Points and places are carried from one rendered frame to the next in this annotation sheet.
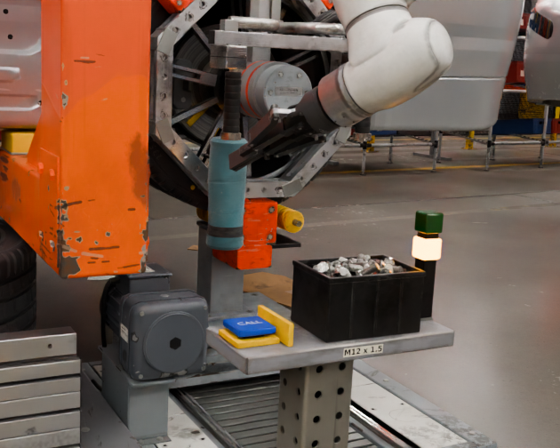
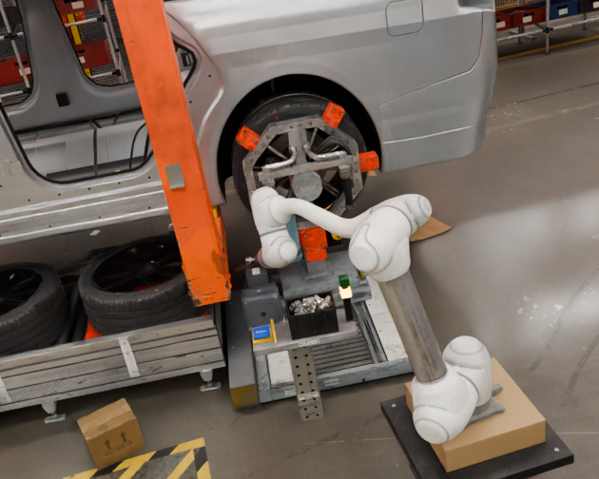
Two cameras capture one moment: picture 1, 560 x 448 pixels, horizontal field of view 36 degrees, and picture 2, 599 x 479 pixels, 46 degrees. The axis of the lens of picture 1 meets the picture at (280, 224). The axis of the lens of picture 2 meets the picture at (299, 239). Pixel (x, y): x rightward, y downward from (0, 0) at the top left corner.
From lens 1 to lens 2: 1.83 m
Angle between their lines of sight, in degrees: 29
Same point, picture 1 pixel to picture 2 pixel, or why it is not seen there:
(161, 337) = (256, 312)
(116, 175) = (208, 266)
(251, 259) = (315, 257)
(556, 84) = not seen: outside the picture
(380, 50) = (266, 252)
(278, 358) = (268, 350)
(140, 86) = (209, 231)
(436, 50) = (283, 257)
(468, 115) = (452, 151)
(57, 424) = (212, 353)
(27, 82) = not seen: hidden behind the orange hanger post
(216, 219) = not seen: hidden behind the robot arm
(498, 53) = (470, 111)
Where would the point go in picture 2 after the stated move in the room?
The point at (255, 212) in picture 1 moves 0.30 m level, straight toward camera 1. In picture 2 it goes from (312, 235) to (292, 267)
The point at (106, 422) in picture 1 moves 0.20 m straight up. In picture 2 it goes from (243, 343) to (235, 309)
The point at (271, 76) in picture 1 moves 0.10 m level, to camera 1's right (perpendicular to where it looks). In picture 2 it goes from (297, 183) to (317, 183)
